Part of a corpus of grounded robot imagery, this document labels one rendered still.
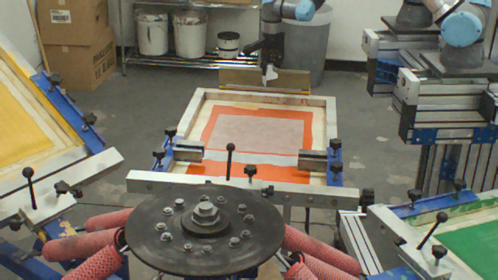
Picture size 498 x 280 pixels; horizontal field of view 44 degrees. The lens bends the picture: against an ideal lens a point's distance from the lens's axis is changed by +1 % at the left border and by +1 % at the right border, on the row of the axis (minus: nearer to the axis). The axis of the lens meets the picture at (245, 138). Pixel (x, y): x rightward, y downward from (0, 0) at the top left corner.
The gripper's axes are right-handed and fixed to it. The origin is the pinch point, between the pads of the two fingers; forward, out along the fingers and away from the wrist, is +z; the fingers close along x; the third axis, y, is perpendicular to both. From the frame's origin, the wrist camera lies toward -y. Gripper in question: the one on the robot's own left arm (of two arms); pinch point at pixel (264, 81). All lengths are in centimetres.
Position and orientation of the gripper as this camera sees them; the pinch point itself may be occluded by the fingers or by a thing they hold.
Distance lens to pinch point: 241.5
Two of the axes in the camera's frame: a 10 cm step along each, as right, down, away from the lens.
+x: 1.2, -4.4, 8.9
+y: 9.9, 0.7, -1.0
